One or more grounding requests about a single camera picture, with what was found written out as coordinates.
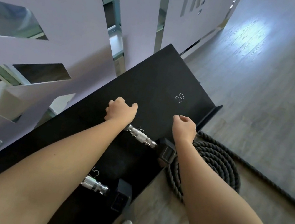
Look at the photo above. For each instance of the person's right hand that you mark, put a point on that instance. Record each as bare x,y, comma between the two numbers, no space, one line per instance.
185,131

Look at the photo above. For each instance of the black dumbbell rack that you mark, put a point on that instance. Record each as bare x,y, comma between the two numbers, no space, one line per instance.
154,89

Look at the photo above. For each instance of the person's left forearm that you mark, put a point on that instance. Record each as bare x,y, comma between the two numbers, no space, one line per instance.
42,169

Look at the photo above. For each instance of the person's right forearm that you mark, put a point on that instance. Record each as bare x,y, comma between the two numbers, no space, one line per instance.
219,207

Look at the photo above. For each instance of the person's right thumb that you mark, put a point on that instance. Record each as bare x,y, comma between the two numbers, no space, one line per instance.
176,118

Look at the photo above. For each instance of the person's left hand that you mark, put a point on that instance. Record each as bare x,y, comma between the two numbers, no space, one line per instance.
120,113

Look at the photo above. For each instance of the person's left thumb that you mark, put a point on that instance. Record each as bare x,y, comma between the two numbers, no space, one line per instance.
134,107

